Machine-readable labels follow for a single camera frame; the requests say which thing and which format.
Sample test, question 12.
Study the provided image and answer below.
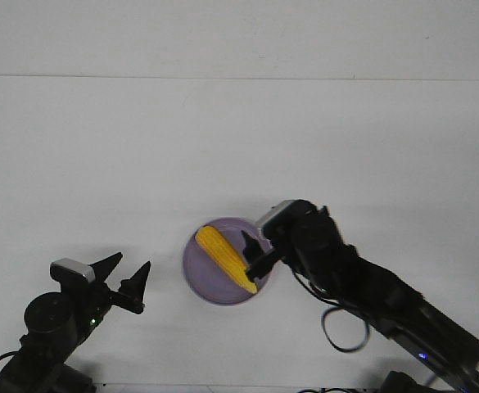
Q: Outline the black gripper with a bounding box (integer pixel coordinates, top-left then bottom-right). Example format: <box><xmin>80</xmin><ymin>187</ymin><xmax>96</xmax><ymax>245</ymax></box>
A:
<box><xmin>61</xmin><ymin>252</ymin><xmax>151</xmax><ymax>328</ymax></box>
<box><xmin>242</xmin><ymin>199</ymin><xmax>346</xmax><ymax>287</ymax></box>

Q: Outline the yellow corn cob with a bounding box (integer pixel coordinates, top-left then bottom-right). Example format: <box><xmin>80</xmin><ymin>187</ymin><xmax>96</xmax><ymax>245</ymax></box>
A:
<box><xmin>195</xmin><ymin>225</ymin><xmax>258</xmax><ymax>294</ymax></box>

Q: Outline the purple round plate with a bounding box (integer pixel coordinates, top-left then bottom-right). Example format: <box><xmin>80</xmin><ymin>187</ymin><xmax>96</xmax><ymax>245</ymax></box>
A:
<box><xmin>183</xmin><ymin>217</ymin><xmax>270</xmax><ymax>306</ymax></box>

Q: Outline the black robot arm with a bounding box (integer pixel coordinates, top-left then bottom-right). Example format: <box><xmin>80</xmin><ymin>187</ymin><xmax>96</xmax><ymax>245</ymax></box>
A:
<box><xmin>242</xmin><ymin>200</ymin><xmax>479</xmax><ymax>392</ymax></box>
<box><xmin>0</xmin><ymin>253</ymin><xmax>151</xmax><ymax>392</ymax></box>

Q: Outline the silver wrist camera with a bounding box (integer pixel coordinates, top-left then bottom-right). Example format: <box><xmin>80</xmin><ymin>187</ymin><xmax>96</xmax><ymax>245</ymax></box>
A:
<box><xmin>50</xmin><ymin>258</ymin><xmax>95</xmax><ymax>283</ymax></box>
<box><xmin>255</xmin><ymin>200</ymin><xmax>296</xmax><ymax>239</ymax></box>

